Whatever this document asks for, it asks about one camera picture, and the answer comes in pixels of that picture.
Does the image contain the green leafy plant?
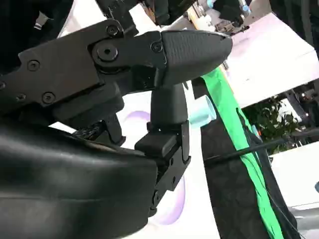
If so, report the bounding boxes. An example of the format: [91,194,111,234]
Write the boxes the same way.
[241,96,303,155]

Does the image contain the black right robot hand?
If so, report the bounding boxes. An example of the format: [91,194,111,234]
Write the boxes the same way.
[0,19,234,239]

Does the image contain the pale green mug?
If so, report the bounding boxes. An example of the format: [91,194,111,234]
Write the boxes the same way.
[188,94,216,128]

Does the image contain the black cloth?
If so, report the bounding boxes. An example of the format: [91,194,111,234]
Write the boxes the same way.
[191,76,301,239]

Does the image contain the green cloth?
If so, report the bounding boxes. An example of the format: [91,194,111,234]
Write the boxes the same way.
[201,65,285,239]

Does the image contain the black cable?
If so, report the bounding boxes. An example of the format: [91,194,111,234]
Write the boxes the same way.
[204,138,286,164]

